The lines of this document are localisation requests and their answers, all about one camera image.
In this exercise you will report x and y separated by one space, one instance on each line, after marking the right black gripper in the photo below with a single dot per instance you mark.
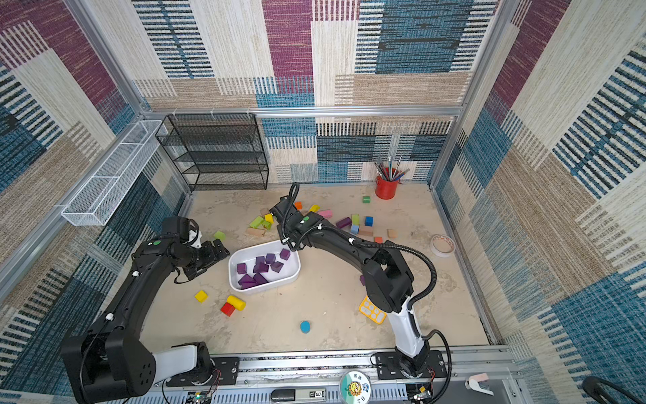
280 212

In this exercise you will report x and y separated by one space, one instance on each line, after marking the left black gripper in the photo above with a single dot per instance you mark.
212 257

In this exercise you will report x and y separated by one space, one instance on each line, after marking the purple cube cluster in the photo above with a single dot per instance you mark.
285 254

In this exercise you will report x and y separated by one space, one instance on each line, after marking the long purple brick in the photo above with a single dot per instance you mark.
247 282

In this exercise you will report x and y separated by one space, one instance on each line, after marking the white plastic storage bin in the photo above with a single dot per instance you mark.
278 274

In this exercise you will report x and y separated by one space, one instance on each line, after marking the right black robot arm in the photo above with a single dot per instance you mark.
388 279

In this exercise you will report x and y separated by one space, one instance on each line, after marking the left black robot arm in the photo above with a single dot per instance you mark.
109 361

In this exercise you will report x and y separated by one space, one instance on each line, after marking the lime green cube left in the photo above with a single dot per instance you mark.
219 235

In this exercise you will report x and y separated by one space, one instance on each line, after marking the long natural wood brick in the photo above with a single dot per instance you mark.
255 232

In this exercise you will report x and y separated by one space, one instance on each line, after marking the lime green brick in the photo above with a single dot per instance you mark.
257 222

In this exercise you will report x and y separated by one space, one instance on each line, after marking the yellow small cube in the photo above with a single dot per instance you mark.
201 296

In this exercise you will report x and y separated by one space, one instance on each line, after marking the red cube block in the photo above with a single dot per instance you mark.
227 309

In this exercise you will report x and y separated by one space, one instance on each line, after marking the yellow cylinder block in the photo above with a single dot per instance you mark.
236 302

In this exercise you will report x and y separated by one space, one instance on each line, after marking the red pen cup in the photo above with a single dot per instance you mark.
385 190

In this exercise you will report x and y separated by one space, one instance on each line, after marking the blue round block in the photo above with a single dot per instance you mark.
305 327

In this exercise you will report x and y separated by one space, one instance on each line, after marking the yellow calculator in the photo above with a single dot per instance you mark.
372 312

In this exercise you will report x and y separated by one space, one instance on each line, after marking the roll of tape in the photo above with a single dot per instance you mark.
442 246

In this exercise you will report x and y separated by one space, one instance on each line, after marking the round green sticker badge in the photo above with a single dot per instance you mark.
355 388

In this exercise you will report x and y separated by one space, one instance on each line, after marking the black wire shelf rack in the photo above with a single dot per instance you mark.
216 151

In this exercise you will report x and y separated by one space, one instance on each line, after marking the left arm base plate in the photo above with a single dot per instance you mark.
220 371

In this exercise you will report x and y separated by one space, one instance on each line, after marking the white mesh wall basket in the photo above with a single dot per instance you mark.
95 203

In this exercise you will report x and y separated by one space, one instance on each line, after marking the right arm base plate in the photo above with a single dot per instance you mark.
394 365

